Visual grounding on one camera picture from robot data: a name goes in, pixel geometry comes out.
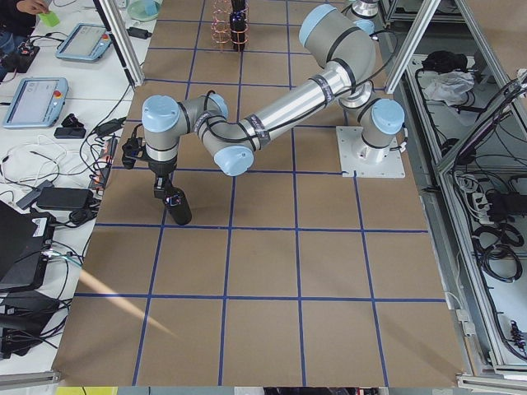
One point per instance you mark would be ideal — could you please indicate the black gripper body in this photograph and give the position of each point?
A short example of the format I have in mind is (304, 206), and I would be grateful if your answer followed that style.
(160, 168)

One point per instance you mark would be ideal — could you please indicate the black device on desk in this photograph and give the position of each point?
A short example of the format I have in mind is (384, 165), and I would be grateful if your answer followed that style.
(71, 128)

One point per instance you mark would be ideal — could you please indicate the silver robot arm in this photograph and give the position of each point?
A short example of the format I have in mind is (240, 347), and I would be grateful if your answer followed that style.
(343, 48)

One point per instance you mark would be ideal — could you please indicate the large black power brick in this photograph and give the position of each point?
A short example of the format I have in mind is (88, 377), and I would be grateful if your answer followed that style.
(63, 199)

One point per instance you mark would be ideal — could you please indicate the aluminium frame diagonal left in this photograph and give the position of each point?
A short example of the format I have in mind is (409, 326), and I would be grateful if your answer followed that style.
(114, 24)

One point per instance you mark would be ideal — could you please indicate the dark wine bottle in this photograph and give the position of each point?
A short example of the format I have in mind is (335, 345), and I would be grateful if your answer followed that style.
(179, 207)

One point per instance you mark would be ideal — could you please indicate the crumpled white cloth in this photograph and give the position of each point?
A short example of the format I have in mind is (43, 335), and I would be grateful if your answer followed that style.
(451, 88)

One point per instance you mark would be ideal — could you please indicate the near blue teach pendant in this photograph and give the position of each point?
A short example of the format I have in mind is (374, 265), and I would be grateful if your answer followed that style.
(37, 103)

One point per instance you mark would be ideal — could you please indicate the blue teach pendant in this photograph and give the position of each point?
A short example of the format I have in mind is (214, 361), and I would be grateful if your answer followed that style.
(37, 103)
(86, 43)

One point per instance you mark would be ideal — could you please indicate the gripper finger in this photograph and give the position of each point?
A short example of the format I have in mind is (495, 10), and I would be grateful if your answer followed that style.
(160, 186)

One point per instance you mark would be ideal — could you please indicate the black laptop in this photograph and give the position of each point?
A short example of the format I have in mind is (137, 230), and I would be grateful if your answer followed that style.
(24, 239)

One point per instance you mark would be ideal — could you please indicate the copper wire wine rack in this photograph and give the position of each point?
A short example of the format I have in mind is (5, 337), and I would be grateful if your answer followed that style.
(220, 27)

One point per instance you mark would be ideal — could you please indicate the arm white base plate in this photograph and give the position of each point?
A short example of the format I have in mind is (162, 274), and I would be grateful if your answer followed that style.
(357, 159)

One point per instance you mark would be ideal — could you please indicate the dark bottle in rack right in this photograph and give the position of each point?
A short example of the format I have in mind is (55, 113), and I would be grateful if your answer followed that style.
(238, 24)

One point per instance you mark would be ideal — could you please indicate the black power strip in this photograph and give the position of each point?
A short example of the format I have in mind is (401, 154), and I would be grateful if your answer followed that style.
(103, 164)

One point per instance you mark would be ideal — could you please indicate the far blue teach pendant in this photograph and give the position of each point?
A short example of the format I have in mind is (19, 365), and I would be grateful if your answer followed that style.
(86, 43)

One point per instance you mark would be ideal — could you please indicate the aluminium frame diagonal right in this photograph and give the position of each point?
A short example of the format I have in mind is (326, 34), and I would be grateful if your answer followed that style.
(410, 43)

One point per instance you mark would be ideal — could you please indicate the aluminium frame diagonal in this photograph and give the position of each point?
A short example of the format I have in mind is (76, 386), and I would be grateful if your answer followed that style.
(114, 24)
(410, 43)

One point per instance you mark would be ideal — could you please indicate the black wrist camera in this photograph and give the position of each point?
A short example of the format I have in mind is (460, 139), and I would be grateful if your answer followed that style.
(133, 149)

